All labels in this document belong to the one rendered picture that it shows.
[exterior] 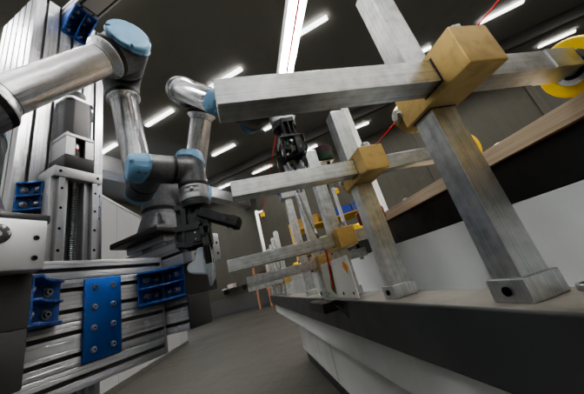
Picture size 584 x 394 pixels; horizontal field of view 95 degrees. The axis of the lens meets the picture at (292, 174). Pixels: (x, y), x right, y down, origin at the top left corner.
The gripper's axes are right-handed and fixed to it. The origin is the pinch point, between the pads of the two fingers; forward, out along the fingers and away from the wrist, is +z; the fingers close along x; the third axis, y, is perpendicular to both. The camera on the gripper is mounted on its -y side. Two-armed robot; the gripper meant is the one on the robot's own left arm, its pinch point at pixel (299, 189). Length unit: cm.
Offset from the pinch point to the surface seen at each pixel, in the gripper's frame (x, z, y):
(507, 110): 1232, -431, -754
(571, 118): 27, 13, 46
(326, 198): 8.1, 3.4, -3.6
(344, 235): 7.2, 15.7, 3.7
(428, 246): 27.9, 23.7, 5.1
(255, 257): -15.7, 15.6, 0.2
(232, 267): -21.6, 16.5, 0.2
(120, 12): -178, -580, -358
